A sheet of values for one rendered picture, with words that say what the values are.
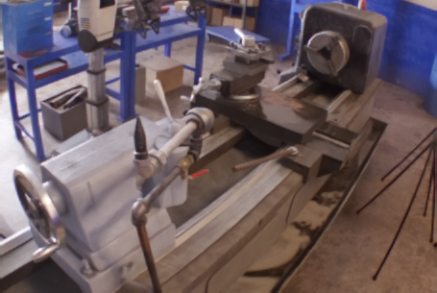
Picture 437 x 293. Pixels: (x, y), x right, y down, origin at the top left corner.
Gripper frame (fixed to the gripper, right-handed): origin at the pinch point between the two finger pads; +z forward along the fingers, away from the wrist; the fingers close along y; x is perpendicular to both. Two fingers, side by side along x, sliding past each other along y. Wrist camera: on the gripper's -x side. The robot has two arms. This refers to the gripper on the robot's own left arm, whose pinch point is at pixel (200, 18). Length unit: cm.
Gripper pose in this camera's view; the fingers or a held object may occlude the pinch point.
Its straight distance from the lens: 212.4
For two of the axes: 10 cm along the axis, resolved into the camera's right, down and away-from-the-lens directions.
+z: 3.7, 9.1, 2.0
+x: -8.1, 2.1, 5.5
